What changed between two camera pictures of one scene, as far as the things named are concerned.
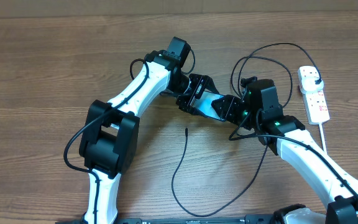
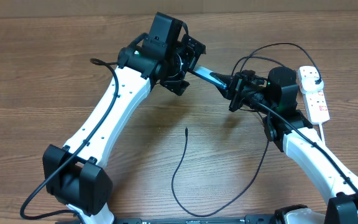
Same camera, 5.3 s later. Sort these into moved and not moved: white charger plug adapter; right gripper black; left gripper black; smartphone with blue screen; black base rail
Moved: smartphone with blue screen; left gripper black; right gripper black
Not moved: white charger plug adapter; black base rail
